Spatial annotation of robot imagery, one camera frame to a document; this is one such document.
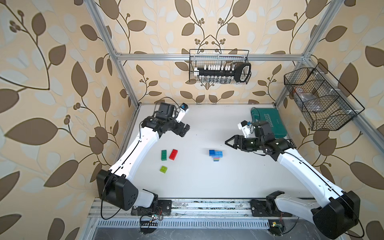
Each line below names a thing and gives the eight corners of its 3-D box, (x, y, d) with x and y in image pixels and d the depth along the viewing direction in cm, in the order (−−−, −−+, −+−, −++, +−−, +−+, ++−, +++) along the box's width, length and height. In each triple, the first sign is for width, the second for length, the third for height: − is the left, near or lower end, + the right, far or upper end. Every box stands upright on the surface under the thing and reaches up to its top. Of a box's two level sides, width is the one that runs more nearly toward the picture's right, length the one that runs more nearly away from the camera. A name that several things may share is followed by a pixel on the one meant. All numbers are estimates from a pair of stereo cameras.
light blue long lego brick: (209, 159, 91) (209, 154, 85) (208, 155, 93) (209, 149, 87) (221, 159, 91) (223, 154, 85) (221, 155, 93) (222, 149, 87)
